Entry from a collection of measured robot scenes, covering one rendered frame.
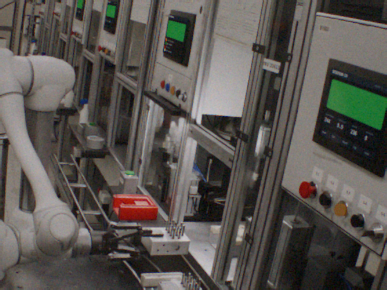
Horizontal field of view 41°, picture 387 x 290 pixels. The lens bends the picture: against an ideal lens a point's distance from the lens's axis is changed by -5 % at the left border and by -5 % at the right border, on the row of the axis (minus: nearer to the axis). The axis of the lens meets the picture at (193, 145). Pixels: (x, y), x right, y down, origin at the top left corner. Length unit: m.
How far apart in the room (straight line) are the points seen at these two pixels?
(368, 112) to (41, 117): 1.12
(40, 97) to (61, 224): 0.55
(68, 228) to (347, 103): 0.75
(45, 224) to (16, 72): 0.56
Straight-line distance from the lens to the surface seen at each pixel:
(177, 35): 2.09
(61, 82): 1.82
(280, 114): 1.46
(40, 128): 1.85
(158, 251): 1.67
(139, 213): 2.14
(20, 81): 1.74
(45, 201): 1.46
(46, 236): 1.40
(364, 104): 1.14
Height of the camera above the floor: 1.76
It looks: 15 degrees down
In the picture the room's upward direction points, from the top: 10 degrees clockwise
